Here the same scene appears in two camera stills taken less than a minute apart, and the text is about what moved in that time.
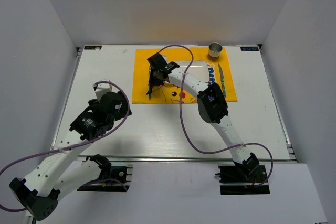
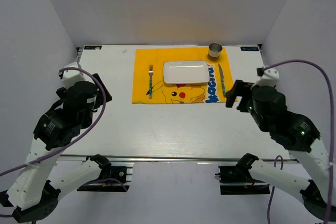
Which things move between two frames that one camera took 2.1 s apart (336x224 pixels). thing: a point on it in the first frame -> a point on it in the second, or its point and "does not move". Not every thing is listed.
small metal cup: x=214 y=50 does not move
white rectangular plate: x=198 y=69 does not move
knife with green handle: x=222 y=80 does not move
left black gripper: x=122 y=110 -> x=107 y=96
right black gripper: x=154 y=82 -> x=241 y=88
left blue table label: x=92 y=47 does not move
